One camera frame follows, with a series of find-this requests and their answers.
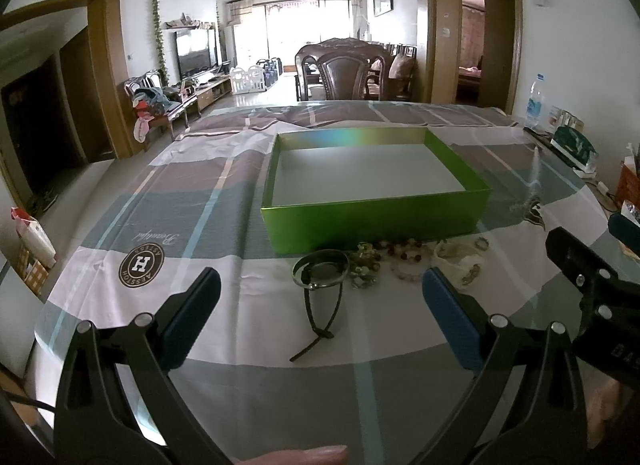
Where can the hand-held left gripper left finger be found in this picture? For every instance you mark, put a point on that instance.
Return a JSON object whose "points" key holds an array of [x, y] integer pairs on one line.
{"points": [[192, 315]]}

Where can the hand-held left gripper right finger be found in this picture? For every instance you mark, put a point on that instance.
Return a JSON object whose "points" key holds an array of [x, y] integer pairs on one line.
{"points": [[450, 320]]}

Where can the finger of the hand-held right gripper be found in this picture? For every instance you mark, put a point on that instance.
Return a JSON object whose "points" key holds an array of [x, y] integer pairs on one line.
{"points": [[627, 235], [567, 252]]}

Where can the thin metal bangle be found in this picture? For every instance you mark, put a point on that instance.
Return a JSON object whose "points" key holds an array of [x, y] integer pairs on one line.
{"points": [[300, 280]]}

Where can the person's right hand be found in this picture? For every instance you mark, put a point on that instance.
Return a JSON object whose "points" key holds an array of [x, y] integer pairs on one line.
{"points": [[602, 400]]}

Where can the person's left hand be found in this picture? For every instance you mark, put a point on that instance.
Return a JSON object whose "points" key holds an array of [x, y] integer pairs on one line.
{"points": [[310, 456]]}

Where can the red woven basket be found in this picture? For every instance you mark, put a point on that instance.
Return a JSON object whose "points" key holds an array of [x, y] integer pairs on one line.
{"points": [[629, 185]]}

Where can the green white carton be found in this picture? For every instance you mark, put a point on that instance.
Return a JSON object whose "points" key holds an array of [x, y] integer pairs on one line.
{"points": [[572, 147]]}

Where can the green cardboard box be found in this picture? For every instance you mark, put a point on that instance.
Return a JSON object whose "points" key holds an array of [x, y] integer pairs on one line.
{"points": [[370, 225]]}

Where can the row of small cartons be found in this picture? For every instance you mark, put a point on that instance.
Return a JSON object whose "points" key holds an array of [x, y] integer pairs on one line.
{"points": [[565, 119]]}

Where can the plastic water bottle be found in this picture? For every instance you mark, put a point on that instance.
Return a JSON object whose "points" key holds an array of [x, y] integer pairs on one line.
{"points": [[535, 105]]}

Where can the paper shopping bag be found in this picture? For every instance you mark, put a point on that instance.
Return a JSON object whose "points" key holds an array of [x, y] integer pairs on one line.
{"points": [[32, 240]]}

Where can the wooden armchair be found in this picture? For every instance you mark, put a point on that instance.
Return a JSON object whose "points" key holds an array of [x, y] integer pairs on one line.
{"points": [[175, 115]]}

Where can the pile of clothes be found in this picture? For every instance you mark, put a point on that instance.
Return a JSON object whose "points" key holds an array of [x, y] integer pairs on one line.
{"points": [[152, 102]]}

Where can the wooden television cabinet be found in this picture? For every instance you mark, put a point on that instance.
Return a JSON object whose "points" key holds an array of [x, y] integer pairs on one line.
{"points": [[212, 92]]}

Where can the white baby fence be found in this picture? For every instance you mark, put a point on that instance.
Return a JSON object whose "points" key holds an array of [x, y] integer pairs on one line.
{"points": [[247, 81]]}

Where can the wooden sofa with cushions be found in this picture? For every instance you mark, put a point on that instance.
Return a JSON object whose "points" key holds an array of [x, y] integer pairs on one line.
{"points": [[402, 75]]}

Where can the flat screen television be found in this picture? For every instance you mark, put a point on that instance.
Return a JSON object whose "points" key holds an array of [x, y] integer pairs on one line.
{"points": [[195, 52]]}

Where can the dark wooden dining chair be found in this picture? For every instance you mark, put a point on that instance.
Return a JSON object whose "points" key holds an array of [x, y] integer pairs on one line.
{"points": [[342, 75]]}

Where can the green ivy garland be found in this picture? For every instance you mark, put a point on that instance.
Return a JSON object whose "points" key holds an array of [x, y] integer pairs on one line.
{"points": [[160, 40]]}

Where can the wall shelf with ornaments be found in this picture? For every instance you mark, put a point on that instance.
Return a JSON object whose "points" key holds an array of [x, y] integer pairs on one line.
{"points": [[187, 24]]}

